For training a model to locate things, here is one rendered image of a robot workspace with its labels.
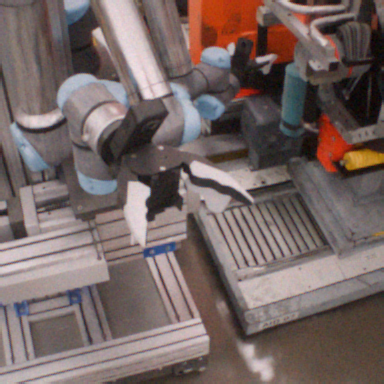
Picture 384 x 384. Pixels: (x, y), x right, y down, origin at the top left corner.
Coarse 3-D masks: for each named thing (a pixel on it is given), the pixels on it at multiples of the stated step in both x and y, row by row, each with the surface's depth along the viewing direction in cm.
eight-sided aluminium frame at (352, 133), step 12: (312, 0) 176; (324, 0) 177; (324, 84) 192; (324, 96) 189; (324, 108) 189; (336, 108) 188; (336, 120) 182; (348, 120) 182; (348, 132) 175; (360, 132) 168; (372, 132) 161
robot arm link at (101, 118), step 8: (104, 104) 79; (112, 104) 79; (120, 104) 80; (96, 112) 78; (104, 112) 78; (112, 112) 77; (120, 112) 78; (88, 120) 78; (96, 120) 77; (104, 120) 77; (112, 120) 76; (88, 128) 78; (96, 128) 77; (104, 128) 76; (88, 136) 78; (96, 136) 77; (88, 144) 80; (96, 144) 77; (96, 152) 78
